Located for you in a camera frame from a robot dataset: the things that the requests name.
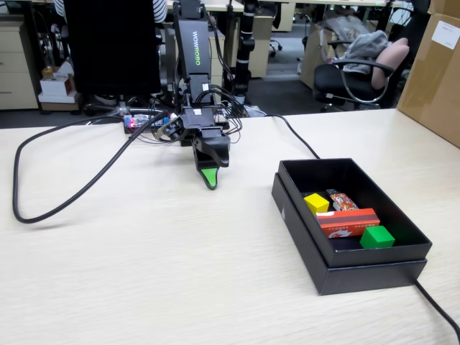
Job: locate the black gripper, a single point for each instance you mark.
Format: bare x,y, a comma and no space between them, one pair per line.
197,122

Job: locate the yellow wooden cube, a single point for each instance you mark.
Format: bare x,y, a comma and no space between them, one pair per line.
316,204

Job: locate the red orange printed carton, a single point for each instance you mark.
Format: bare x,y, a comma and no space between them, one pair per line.
348,223

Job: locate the green wooden block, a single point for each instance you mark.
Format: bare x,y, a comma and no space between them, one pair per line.
377,238

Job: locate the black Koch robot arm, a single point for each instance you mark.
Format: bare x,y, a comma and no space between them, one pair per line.
194,46

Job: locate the black open box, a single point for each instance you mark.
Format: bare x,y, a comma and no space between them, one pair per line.
359,280

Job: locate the black cardboard box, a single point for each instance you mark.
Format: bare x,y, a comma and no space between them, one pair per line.
377,257

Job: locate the cardboard box with white label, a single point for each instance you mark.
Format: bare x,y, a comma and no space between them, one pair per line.
431,82

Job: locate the plain brown cardboard box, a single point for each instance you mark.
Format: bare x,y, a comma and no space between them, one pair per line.
445,6

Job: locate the white sneaker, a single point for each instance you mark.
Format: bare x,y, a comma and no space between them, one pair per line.
157,98
105,100

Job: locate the black jointed stand pole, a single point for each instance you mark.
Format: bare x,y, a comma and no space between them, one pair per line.
246,43

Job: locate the tall beige cabinet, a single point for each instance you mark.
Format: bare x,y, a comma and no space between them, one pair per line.
260,46

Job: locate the colourful printed small package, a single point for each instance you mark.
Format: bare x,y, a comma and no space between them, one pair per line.
343,201

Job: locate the light wooden office desk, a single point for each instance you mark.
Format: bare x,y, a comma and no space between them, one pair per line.
287,18
219,5

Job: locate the black computer monitor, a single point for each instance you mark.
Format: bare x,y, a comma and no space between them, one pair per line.
108,46

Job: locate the person in striped shirt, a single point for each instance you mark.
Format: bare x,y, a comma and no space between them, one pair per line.
160,10

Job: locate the flat white carton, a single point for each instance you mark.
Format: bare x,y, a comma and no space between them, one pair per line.
57,102

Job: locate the white carton with brown side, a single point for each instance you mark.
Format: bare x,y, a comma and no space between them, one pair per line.
54,86

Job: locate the grey garment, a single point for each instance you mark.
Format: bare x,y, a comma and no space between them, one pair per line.
370,45

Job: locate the black office chair pink back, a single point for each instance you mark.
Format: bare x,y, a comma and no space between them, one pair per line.
390,61

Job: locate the wide beige drawer cabinet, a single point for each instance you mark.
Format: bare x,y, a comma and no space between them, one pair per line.
18,64

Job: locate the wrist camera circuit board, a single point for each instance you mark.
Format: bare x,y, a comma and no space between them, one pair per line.
172,129

